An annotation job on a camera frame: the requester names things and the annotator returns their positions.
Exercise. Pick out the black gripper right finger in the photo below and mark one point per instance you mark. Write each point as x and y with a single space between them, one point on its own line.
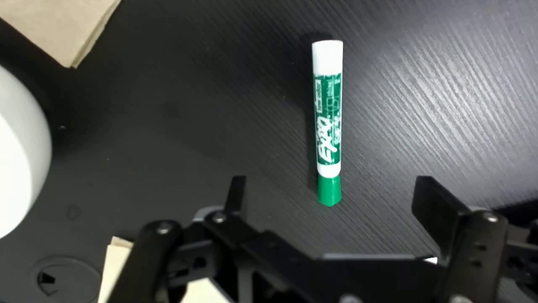
476 253

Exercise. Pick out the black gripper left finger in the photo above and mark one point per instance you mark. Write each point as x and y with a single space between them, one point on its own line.
236 253

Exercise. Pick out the green and white marker pen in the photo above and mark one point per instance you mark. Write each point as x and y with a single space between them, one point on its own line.
328 112

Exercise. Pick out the white ceramic bowl mug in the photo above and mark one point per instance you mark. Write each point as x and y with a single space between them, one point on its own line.
17 152

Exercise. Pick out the tan cloth near cup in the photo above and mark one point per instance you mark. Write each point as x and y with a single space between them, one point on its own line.
115 263

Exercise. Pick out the black rounded table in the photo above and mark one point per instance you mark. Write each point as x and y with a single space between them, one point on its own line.
196 102

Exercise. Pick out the tan cloth by bowl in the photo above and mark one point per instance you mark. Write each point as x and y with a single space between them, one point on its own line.
56 22

